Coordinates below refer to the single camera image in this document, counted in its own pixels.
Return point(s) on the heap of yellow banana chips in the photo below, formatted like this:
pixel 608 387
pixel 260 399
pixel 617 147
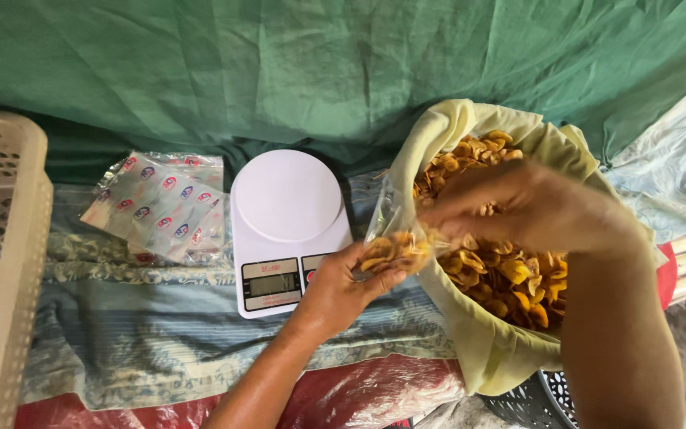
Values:
pixel 510 280

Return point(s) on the white digital kitchen scale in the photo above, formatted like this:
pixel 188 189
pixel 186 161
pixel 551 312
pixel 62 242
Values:
pixel 286 232

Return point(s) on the blue patterned cloth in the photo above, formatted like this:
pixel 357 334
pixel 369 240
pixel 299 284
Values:
pixel 158 333

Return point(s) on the clear plastic chip bag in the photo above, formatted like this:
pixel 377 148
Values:
pixel 393 241

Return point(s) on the green fabric sheet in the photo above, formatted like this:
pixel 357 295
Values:
pixel 319 71

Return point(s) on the person's left hand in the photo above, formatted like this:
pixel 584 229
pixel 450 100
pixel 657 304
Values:
pixel 334 295

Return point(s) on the dark grey plastic basket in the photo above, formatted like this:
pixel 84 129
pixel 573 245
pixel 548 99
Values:
pixel 533 402

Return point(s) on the person's right hand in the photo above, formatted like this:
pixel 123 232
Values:
pixel 510 205

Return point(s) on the pale yellow cloth liner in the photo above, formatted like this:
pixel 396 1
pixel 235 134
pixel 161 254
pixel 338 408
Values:
pixel 486 351

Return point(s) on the stack of printed clear packets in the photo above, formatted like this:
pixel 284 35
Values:
pixel 161 208

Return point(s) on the white translucent plastic sheet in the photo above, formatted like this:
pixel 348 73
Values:
pixel 670 173

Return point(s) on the red plastic sheet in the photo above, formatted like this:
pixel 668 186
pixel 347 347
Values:
pixel 349 393

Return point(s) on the red plastic container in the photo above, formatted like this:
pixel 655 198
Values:
pixel 666 276

